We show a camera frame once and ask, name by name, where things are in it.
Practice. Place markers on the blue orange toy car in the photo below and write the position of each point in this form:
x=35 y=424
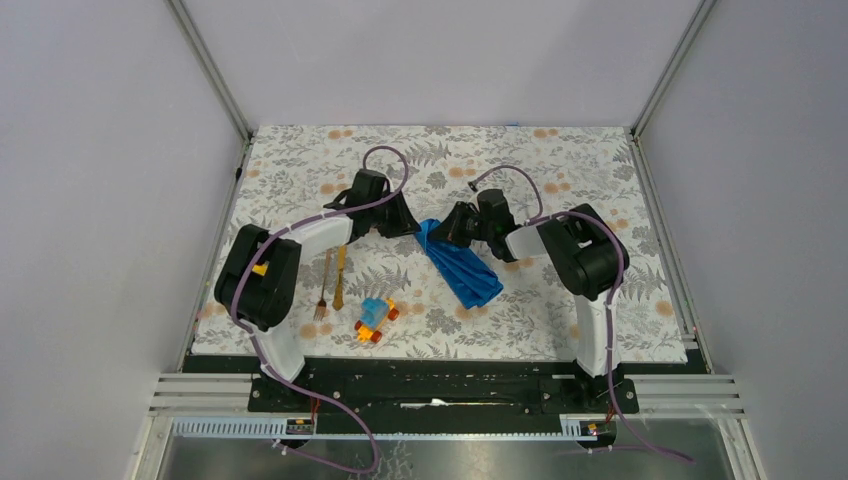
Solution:
x=375 y=313

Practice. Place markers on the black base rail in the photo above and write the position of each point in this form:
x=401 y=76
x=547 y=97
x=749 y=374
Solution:
x=443 y=397

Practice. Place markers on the yellow toy block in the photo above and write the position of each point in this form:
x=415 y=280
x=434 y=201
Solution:
x=260 y=269

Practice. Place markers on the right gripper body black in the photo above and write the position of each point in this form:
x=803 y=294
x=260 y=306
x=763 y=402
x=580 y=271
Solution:
x=486 y=230

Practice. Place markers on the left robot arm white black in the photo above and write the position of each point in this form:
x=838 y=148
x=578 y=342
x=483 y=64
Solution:
x=258 y=281

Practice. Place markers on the gold fork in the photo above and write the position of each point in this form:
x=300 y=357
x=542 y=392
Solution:
x=321 y=305

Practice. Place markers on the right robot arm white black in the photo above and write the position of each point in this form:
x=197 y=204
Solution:
x=589 y=261

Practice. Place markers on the blue cloth napkin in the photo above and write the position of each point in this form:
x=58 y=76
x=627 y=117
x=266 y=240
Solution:
x=472 y=281

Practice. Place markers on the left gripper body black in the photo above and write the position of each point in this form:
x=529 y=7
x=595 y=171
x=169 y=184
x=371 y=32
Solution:
x=389 y=218

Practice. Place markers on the floral tablecloth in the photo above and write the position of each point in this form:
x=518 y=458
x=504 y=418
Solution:
x=293 y=170

